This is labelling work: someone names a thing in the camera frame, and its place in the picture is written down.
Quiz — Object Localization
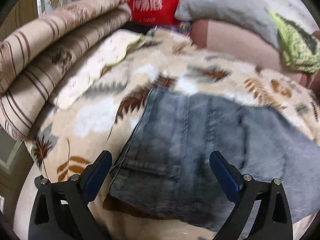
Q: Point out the blue-grey denim pants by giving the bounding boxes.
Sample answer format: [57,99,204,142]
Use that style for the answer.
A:
[108,88,320,233]

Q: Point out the colourful printed packet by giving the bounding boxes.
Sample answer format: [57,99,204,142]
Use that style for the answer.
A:
[178,20,192,34]

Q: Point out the dark cloth on green quilt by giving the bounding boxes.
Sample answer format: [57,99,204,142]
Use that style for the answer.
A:
[282,17,318,46]

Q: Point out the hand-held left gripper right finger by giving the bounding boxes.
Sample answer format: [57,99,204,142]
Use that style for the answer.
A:
[209,151,293,240]

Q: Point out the red bag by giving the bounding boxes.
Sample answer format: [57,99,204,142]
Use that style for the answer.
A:
[124,0,188,27]

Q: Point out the leaf print fleece blanket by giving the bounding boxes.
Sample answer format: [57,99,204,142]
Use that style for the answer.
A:
[25,29,320,240]

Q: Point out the pink sofa cushion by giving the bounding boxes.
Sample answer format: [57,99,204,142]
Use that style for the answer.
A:
[190,19,310,85]

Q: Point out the striped beige folded quilt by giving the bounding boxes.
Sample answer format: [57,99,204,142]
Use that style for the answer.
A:
[0,0,133,140]

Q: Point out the cream fleece cloth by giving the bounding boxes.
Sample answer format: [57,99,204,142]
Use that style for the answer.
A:
[49,29,146,110]

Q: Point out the green patterned folded quilt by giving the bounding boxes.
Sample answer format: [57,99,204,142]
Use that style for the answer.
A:
[265,7,320,74]

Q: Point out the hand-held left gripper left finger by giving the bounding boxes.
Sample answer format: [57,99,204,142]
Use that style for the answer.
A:
[28,150,113,240]

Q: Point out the grey pillow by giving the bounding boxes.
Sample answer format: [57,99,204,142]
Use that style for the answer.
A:
[175,0,283,48]

